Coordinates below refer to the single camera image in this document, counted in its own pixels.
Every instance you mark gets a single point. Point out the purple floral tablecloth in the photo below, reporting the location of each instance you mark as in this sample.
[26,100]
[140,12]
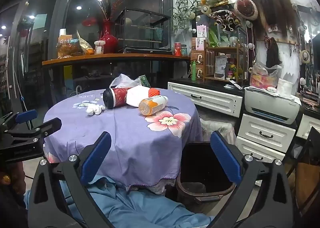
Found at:
[130,143]

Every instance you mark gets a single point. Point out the gold paper bag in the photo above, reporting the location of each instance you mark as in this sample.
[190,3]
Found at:
[85,44]

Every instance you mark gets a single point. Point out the small glass jar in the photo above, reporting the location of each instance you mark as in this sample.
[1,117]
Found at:
[99,47]

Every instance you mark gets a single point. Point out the wooden bar counter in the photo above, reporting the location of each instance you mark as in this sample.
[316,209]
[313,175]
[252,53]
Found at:
[112,57]

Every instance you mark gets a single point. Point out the red tin can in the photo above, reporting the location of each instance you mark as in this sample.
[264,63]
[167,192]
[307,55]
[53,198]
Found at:
[177,49]

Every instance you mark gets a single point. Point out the decorative glass bowl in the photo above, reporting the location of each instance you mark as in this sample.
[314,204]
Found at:
[66,47]

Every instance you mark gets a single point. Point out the white paper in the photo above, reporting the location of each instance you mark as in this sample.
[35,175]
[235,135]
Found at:
[136,95]

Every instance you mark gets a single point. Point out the green spray bottle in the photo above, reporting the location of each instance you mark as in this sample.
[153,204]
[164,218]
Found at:
[193,70]

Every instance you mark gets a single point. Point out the teal jar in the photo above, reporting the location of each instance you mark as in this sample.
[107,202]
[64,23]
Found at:
[184,50]

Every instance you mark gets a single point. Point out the green leafy stems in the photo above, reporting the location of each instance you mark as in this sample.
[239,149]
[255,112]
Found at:
[182,10]

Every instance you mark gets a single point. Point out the orange foam fruit net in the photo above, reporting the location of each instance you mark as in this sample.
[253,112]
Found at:
[153,92]

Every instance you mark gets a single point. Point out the maroon round hat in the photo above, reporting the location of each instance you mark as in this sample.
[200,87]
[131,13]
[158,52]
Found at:
[245,8]

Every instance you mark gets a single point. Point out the white dresser drawer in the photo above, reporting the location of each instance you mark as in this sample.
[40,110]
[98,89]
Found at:
[305,125]

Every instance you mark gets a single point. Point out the red flower branches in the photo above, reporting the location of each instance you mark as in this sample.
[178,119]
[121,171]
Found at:
[110,8]

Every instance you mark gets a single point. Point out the white printer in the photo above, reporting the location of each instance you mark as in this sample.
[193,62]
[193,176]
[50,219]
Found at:
[270,108]

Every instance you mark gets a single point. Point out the white drawer stack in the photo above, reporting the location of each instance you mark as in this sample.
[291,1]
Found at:
[265,133]

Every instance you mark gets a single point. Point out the orange bottle with white cap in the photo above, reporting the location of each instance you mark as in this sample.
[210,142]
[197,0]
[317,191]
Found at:
[64,40]

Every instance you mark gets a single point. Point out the vanity mirror with bulbs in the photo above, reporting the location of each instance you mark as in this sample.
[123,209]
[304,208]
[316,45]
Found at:
[312,43]

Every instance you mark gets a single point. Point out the orange juice bottle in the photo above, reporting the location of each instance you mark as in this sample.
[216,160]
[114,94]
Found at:
[152,105]

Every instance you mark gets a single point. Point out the red vase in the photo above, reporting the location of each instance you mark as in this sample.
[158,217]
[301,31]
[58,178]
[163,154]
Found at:
[108,40]

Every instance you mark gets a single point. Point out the red patterned cup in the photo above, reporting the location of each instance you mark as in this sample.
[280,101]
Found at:
[118,98]

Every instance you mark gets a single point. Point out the long white drawer cabinet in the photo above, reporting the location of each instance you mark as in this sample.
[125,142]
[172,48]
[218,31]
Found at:
[212,98]

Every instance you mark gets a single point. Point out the clear plastic bag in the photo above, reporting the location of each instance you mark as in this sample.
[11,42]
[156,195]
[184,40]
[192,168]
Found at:
[122,80]

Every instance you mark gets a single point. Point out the black hanging hairpiece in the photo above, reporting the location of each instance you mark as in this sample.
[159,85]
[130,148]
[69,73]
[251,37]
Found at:
[272,53]

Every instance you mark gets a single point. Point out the stack of brown boxes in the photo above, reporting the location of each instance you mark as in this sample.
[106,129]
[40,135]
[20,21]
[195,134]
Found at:
[198,58]

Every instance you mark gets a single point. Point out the black chair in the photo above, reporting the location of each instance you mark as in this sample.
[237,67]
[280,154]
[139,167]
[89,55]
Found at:
[310,153]

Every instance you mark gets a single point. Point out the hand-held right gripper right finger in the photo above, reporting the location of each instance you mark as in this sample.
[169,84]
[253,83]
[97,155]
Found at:
[225,158]

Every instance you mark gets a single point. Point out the person's left forearm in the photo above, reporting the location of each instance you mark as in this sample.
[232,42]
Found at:
[10,193]

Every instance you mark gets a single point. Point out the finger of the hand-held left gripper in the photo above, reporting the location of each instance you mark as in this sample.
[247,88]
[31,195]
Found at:
[25,116]
[51,124]

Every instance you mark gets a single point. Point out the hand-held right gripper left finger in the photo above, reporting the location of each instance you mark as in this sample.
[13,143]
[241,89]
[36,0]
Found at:
[97,158]

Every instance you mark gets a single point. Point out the wooden shelf rack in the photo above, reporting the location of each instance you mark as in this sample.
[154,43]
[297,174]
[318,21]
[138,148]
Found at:
[212,50]

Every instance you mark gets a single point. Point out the glass display case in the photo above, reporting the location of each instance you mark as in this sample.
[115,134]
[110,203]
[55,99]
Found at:
[142,30]

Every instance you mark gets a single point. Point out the light blue cloth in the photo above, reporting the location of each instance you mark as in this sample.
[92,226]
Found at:
[140,208]

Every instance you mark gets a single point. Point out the ornamental headdress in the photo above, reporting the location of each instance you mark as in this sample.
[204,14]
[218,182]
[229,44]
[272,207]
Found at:
[226,19]

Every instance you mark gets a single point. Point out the green carton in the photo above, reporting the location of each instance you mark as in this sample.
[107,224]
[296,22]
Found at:
[144,81]

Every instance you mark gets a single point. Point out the pink box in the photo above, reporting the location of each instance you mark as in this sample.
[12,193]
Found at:
[201,31]

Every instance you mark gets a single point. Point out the brown hanging wig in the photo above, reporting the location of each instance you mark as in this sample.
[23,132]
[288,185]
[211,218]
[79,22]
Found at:
[272,8]

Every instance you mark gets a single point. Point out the dark trash bin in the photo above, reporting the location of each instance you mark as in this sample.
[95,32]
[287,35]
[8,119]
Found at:
[200,168]

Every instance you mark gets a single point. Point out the plastic bag of colourful items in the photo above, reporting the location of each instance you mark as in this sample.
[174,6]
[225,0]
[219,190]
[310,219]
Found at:
[265,78]

